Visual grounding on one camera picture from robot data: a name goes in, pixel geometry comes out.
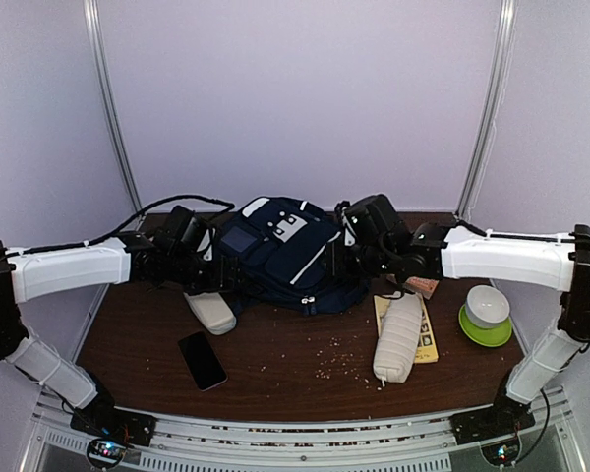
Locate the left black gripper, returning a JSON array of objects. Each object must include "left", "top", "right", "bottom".
[{"left": 167, "top": 250, "right": 249, "bottom": 295}]

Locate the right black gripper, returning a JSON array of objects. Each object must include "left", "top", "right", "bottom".
[{"left": 319, "top": 239, "right": 396, "bottom": 277}]

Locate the navy blue student backpack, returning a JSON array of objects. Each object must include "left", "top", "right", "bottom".
[{"left": 217, "top": 197, "right": 370, "bottom": 316}]

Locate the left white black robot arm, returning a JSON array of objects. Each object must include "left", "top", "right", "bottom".
[{"left": 0, "top": 206, "right": 241, "bottom": 437}]

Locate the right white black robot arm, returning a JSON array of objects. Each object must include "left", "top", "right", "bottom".
[{"left": 331, "top": 194, "right": 590, "bottom": 435}]

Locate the beige hard glasses case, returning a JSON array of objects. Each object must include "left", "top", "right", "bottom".
[{"left": 184, "top": 293, "right": 237, "bottom": 335}]

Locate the orange green paperback book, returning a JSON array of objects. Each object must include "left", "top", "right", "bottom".
[{"left": 386, "top": 274, "right": 439, "bottom": 300}]

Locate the black smartphone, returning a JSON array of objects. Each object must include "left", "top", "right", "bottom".
[{"left": 177, "top": 331, "right": 228, "bottom": 391}]

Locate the beige fabric pencil pouch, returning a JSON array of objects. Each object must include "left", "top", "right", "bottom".
[{"left": 373, "top": 292, "right": 423, "bottom": 385}]

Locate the yellow paperback booklet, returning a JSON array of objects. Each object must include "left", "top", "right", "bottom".
[{"left": 374, "top": 293, "right": 439, "bottom": 364}]

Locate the white bowl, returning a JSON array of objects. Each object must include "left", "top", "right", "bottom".
[{"left": 465, "top": 285, "right": 510, "bottom": 328}]

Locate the lime green plate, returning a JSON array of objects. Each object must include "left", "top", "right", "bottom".
[{"left": 458, "top": 304, "right": 512, "bottom": 348}]

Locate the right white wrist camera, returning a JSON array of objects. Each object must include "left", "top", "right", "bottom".
[{"left": 334, "top": 201, "right": 358, "bottom": 247}]

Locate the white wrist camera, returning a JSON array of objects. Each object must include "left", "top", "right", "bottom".
[
  {"left": 197, "top": 228, "right": 217, "bottom": 262},
  {"left": 334, "top": 201, "right": 358, "bottom": 247}
]

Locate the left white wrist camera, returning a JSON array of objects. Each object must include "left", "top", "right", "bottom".
[{"left": 197, "top": 228, "right": 217, "bottom": 262}]

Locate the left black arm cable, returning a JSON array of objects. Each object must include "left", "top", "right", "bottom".
[{"left": 9, "top": 193, "right": 236, "bottom": 257}]

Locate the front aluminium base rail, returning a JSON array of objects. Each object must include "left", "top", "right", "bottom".
[{"left": 16, "top": 387, "right": 590, "bottom": 471}]

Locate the right aluminium frame post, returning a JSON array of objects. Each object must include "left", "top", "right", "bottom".
[{"left": 456, "top": 0, "right": 519, "bottom": 220}]

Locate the aluminium frame post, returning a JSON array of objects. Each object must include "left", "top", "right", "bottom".
[
  {"left": 83, "top": 0, "right": 143, "bottom": 211},
  {"left": 456, "top": 0, "right": 519, "bottom": 220}
]

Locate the left aluminium frame post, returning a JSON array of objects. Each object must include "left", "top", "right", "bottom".
[{"left": 83, "top": 0, "right": 143, "bottom": 211}]

